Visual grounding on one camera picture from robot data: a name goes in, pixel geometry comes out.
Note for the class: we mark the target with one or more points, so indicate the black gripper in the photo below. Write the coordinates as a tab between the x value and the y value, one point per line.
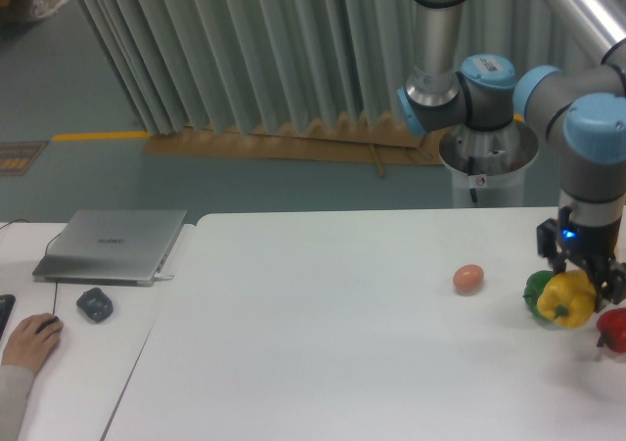
586	237

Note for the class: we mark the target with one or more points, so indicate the yellow bell pepper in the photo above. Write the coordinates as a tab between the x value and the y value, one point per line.
568	299

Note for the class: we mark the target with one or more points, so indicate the black computer mouse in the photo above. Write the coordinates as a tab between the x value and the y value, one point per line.
49	327

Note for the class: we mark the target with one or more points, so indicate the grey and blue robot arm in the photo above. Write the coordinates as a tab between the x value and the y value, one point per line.
581	116

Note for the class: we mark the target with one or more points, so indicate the grey sleeved forearm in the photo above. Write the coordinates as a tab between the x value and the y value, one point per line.
16	383

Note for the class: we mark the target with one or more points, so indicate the green bell pepper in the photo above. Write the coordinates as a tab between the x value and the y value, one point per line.
534	288

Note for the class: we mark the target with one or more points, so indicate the red bell pepper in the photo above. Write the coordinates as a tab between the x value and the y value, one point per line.
611	326

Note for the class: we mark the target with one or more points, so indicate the person's bare hand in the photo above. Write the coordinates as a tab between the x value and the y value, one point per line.
25	349

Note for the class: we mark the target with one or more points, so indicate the brown egg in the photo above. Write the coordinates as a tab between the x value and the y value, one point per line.
468	279

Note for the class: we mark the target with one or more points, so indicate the brown cardboard sheet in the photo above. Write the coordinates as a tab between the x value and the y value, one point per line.
385	142

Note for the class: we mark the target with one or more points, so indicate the pale green folding curtain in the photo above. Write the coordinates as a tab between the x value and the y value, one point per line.
245	63

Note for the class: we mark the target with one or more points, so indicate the small black controller device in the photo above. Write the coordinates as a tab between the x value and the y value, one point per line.
95	305

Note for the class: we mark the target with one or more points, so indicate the silver closed laptop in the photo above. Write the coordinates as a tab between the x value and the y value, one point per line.
111	247

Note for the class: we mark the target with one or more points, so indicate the black keyboard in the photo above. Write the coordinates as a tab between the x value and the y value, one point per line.
7	302

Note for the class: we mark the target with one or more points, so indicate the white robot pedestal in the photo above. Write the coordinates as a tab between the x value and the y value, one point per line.
488	168

